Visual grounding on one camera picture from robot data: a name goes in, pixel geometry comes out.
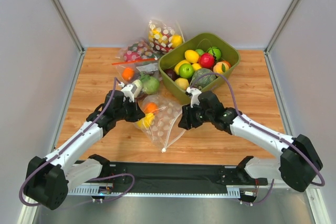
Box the clear zip bag with fruit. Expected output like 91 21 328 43
134 94 185 153

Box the fake yellow pear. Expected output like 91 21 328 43
136 112 155 129
192 63 202 71

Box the fake orange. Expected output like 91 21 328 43
222 60 232 68
121 67 135 81
144 102 160 114

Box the fake yellow peach with leaf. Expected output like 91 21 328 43
213 61 230 74

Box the fake red peach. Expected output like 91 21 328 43
198 52 215 69

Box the fake yellow lemon from bag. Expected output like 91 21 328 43
184 49 200 64

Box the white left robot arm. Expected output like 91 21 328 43
19 87 145 210

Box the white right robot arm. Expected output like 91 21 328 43
179 88 323 192

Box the fake netted melon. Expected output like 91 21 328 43
191 68 216 90

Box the fake yellow quince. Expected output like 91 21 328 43
174 78 190 90

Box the fake green cabbage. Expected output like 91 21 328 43
140 74 160 95

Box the fake green apple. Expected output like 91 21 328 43
178 63 195 79

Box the clear bag with orange zipper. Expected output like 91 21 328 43
112 59 160 99

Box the fake orange in bin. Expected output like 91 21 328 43
222 60 232 68

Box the fake dark red plum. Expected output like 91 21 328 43
164 69 178 81

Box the fake striped watermelon ball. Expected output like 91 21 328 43
207 47 222 61

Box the fake bumpy green fruit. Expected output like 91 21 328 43
195 48 205 56

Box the polka dot bag with strawberry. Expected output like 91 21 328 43
116 39 162 62

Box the polka dot bag with lemon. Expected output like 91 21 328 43
148 20 185 55

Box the green plastic bin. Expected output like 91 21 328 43
158 33 240 105

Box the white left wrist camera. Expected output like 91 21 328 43
121 83 141 102

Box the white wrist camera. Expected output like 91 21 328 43
186 87 202 108
121 83 141 102

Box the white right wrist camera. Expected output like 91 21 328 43
186 87 202 108

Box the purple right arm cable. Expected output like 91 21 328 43
190 71 326 187

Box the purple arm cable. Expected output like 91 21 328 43
19 77 124 206
190 71 326 187

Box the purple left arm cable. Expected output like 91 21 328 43
19 77 124 206

